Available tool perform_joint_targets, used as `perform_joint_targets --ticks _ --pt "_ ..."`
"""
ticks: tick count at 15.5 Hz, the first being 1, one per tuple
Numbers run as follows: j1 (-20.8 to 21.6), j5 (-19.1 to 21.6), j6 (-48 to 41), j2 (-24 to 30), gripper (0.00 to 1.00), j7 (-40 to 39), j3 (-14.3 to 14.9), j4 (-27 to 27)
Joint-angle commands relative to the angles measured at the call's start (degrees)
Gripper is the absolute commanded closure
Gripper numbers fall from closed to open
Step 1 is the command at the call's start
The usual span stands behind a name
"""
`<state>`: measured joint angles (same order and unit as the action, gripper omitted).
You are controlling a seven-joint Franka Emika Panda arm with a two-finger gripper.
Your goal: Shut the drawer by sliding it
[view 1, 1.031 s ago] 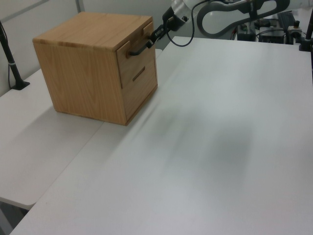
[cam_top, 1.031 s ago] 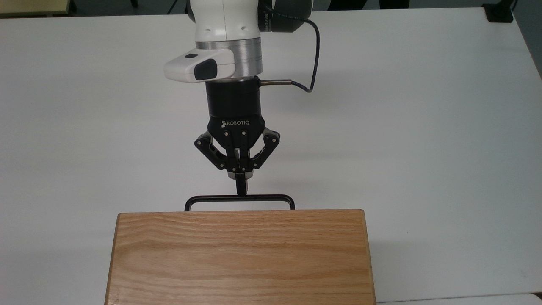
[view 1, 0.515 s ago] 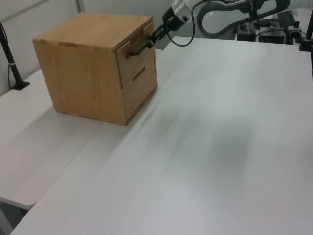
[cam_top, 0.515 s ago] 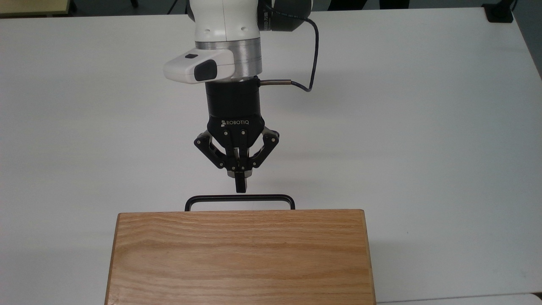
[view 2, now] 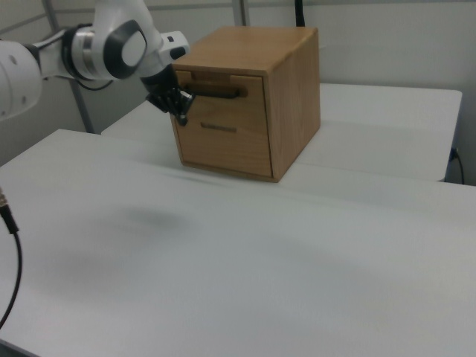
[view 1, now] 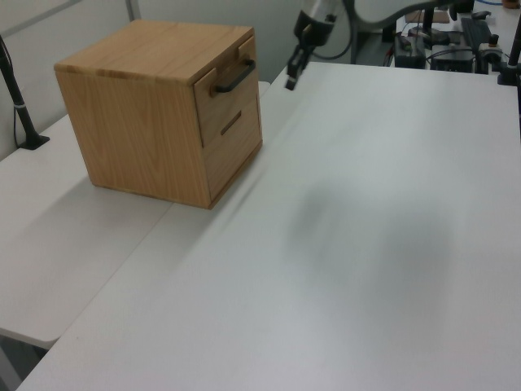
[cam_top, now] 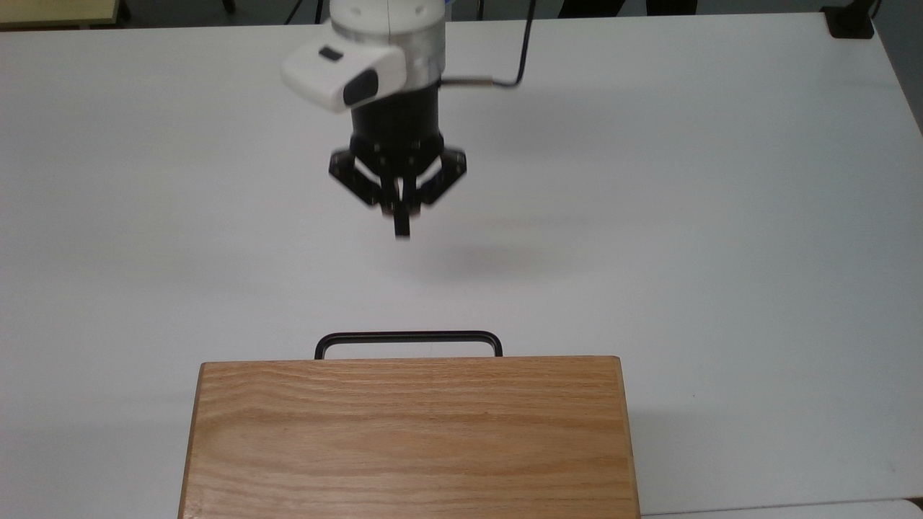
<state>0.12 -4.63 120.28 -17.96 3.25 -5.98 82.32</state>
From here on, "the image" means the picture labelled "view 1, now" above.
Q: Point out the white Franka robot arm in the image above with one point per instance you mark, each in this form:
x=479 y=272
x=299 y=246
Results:
x=321 y=8

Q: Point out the black equipment box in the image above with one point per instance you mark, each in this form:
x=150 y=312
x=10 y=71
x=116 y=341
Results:
x=452 y=59

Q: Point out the wooden drawer with slot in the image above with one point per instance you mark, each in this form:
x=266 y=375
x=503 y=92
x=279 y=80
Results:
x=232 y=167

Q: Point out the black electronic device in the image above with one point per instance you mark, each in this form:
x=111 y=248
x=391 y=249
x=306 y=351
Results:
x=409 y=55

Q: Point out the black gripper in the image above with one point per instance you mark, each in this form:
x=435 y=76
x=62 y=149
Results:
x=315 y=30

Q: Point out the dark computer mouse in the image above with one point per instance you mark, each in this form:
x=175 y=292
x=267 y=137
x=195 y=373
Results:
x=481 y=15

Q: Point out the black keyboard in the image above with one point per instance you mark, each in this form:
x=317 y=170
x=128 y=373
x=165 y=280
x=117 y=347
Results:
x=475 y=32

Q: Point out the grey partition post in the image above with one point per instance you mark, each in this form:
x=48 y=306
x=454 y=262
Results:
x=132 y=9

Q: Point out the wooden drawer cabinet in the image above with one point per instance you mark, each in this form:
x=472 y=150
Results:
x=134 y=122

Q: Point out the brown board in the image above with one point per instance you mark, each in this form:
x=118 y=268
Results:
x=440 y=16

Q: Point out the black camera stand pole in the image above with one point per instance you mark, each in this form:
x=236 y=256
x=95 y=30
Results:
x=18 y=106

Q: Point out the black stand with base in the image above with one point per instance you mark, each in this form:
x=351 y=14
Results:
x=427 y=20

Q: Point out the black clamp stand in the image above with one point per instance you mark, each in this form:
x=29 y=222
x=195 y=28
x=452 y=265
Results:
x=513 y=57

